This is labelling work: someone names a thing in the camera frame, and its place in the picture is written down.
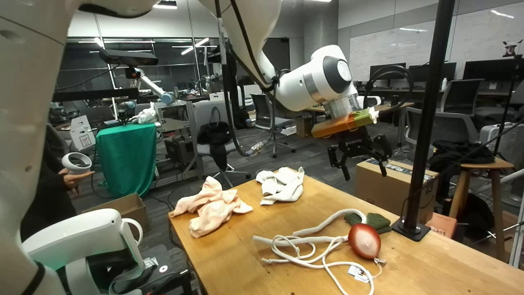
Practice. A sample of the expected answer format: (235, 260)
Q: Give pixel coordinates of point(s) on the green cloth cover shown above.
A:
(129, 158)

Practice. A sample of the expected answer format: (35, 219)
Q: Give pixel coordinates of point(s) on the white towel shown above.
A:
(281, 186)

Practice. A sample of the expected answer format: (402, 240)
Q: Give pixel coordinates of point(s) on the wooden stool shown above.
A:
(481, 165)

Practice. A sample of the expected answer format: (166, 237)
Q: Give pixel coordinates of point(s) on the black vertical pole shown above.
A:
(432, 109)

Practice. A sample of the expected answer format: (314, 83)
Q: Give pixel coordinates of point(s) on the black office chair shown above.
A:
(464, 96)

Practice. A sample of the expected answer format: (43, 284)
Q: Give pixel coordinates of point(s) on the grey office chair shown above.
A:
(453, 129)

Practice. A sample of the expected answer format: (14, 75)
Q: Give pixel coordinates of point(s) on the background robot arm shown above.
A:
(129, 58)

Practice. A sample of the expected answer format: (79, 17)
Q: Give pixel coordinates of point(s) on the black tripod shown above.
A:
(512, 50)

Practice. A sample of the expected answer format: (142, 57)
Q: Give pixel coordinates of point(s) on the black handbag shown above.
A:
(214, 137)

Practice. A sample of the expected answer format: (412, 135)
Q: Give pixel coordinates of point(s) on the wall whiteboard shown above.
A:
(394, 44)

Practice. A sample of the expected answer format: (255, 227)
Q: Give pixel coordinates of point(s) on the black computer monitor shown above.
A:
(387, 70)
(492, 70)
(418, 73)

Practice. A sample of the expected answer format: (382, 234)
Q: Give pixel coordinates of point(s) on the dark green cloth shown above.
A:
(379, 222)

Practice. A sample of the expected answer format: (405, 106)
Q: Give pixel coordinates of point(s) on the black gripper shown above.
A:
(359, 145)

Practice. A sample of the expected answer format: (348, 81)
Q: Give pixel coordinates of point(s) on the pale pink cloth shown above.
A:
(210, 211)

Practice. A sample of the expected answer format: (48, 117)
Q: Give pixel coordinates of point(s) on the person's hand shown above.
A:
(75, 180)

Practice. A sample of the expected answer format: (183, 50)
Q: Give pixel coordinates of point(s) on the small cardboard box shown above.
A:
(129, 207)

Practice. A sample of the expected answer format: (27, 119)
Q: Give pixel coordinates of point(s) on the person in dark clothes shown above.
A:
(55, 203)

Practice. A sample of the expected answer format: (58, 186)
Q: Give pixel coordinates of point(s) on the cardboard box with dark strip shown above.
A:
(394, 189)

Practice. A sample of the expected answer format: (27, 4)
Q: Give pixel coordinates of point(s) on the white paper sign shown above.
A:
(83, 134)

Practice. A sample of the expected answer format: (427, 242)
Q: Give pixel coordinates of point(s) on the white VR controller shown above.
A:
(76, 162)

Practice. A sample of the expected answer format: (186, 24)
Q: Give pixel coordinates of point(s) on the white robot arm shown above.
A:
(305, 85)

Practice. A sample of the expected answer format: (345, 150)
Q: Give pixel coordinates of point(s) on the red round object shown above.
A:
(364, 240)

